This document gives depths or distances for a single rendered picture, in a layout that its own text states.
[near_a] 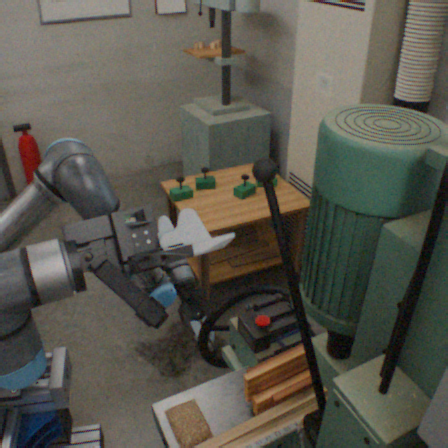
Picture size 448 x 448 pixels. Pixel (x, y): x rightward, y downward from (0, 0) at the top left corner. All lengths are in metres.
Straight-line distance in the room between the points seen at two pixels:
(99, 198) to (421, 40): 1.44
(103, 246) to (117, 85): 3.07
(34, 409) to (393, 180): 1.05
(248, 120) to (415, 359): 2.57
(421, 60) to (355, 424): 1.67
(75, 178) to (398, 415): 0.79
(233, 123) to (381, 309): 2.42
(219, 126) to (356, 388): 2.48
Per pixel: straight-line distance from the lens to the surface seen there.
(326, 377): 0.87
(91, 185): 1.02
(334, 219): 0.61
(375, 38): 2.04
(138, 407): 2.09
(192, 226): 0.55
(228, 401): 0.98
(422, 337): 0.51
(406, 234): 0.55
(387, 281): 0.58
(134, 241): 0.57
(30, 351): 0.63
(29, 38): 3.44
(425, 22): 1.99
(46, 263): 0.55
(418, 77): 2.02
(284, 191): 2.44
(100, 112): 3.63
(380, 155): 0.54
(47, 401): 1.29
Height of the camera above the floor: 1.71
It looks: 33 degrees down
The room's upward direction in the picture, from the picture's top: straight up
